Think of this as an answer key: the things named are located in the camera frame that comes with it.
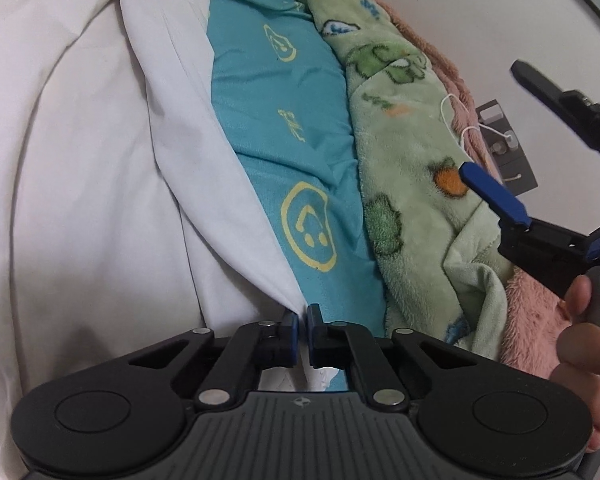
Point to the pink fluffy blanket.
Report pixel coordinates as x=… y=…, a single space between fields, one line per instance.
x=530 y=320

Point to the white shirt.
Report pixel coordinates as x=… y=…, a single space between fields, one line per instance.
x=80 y=185

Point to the small white charger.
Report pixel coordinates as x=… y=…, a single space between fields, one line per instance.
x=491 y=116

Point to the person's right hand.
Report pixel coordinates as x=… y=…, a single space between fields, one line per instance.
x=585 y=350

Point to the bed with teal printed sheet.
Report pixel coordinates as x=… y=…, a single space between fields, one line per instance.
x=280 y=150

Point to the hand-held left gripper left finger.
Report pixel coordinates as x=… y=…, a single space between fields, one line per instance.
x=294 y=335

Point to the green printed blanket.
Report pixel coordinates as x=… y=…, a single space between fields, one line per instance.
x=405 y=175

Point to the grey wall socket panel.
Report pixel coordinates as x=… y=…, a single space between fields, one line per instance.
x=520 y=170

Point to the large white charger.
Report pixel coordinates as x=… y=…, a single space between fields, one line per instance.
x=509 y=139

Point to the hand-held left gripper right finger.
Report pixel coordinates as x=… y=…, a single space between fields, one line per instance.
x=316 y=340

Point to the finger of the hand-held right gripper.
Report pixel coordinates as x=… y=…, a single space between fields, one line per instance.
x=495 y=195
x=575 y=110

